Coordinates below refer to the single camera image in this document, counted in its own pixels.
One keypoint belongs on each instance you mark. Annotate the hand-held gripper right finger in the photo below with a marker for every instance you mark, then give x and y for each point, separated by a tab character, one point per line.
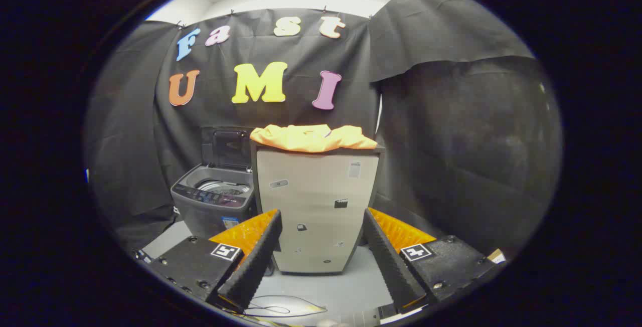
388	262

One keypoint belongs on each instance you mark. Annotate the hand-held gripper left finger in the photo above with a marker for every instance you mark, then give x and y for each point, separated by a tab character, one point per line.
256	262

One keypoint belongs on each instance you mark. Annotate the grey washing machine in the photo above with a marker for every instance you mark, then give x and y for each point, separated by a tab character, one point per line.
213	201

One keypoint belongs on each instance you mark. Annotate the dark washing machine lid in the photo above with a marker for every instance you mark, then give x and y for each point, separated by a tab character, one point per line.
228	149

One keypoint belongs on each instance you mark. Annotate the orange garment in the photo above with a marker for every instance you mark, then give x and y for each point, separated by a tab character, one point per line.
311	139

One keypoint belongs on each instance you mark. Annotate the beige cabinet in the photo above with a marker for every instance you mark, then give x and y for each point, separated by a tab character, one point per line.
316	191

